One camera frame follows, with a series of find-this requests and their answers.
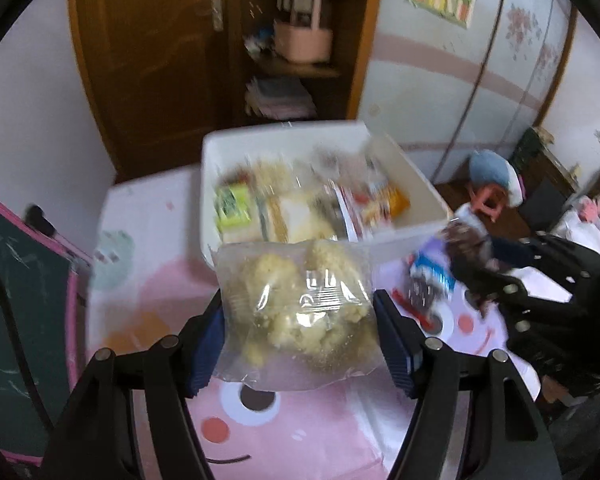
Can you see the silver door lock plate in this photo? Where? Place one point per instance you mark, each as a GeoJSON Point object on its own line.
{"type": "Point", "coordinates": [218, 14]}

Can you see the blue white small object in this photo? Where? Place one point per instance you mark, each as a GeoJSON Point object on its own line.
{"type": "Point", "coordinates": [259, 44]}

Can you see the pile of assorted snack packets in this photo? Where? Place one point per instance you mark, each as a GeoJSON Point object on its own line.
{"type": "Point", "coordinates": [290, 210]}

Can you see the stack of books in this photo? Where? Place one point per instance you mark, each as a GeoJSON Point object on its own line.
{"type": "Point", "coordinates": [280, 100]}

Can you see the white plastic storage box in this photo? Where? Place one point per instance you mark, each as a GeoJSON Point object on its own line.
{"type": "Point", "coordinates": [410, 240]}

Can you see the clear cookie packet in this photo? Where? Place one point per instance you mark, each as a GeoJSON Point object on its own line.
{"type": "Point", "coordinates": [290, 310]}

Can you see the dark low cabinet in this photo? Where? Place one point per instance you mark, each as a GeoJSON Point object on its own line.
{"type": "Point", "coordinates": [545, 195]}

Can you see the pink stool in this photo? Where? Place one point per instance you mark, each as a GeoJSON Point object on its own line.
{"type": "Point", "coordinates": [485, 200]}

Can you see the dark brown snack packet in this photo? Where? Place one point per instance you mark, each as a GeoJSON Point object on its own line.
{"type": "Point", "coordinates": [465, 240]}

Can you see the green chalkboard with pink frame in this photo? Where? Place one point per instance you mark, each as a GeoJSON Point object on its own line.
{"type": "Point", "coordinates": [20, 310]}

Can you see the white floral wardrobe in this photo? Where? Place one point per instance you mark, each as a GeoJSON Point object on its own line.
{"type": "Point", "coordinates": [430, 85]}

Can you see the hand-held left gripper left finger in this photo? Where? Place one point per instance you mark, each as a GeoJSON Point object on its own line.
{"type": "Point", "coordinates": [207, 345]}

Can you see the brown wooden cabinet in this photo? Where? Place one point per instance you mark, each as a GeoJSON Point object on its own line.
{"type": "Point", "coordinates": [145, 60]}

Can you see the pile of clothes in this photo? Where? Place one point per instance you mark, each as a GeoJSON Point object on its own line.
{"type": "Point", "coordinates": [580, 225]}

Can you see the blue white snack packet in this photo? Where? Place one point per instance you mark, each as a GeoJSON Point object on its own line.
{"type": "Point", "coordinates": [430, 272]}

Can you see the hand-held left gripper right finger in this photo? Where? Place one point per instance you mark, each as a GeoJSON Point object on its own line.
{"type": "Point", "coordinates": [395, 345]}

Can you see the pink basket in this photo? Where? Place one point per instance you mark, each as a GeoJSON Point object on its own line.
{"type": "Point", "coordinates": [302, 42]}

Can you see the blue cap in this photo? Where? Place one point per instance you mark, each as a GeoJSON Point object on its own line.
{"type": "Point", "coordinates": [490, 170]}

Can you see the black clip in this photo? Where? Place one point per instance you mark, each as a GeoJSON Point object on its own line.
{"type": "Point", "coordinates": [37, 220]}

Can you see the pink cartoon printed blanket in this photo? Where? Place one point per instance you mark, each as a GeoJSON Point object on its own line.
{"type": "Point", "coordinates": [280, 435]}

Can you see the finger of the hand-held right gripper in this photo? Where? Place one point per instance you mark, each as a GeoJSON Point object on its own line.
{"type": "Point", "coordinates": [495, 285]}
{"type": "Point", "coordinates": [550, 260]}

